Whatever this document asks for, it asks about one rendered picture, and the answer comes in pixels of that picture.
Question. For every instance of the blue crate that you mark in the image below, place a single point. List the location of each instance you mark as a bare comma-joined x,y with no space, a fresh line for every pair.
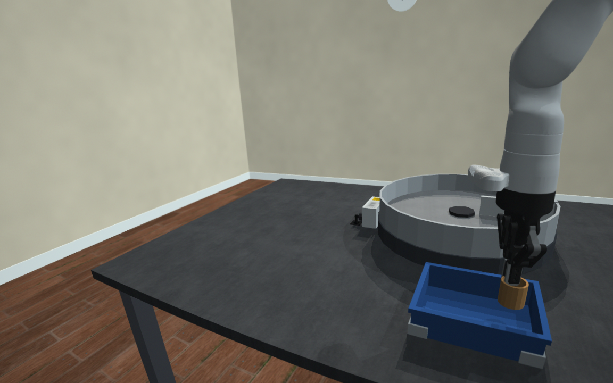
460,307

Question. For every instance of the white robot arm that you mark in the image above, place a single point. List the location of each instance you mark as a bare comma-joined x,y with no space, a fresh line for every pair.
548,54

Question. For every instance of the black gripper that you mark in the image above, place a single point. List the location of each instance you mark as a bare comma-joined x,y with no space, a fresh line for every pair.
519,240

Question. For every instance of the bronze bushing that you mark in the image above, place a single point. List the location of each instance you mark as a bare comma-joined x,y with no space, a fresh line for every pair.
513,297

